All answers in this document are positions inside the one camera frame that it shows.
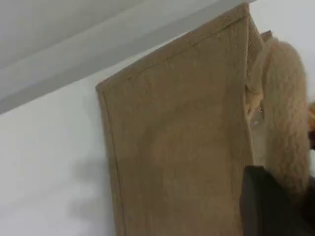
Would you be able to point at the brown jute tote bag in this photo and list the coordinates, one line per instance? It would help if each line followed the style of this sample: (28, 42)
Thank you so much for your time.
(172, 137)

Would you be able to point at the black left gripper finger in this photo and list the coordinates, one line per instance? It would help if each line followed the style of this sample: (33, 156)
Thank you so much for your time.
(263, 206)
(311, 209)

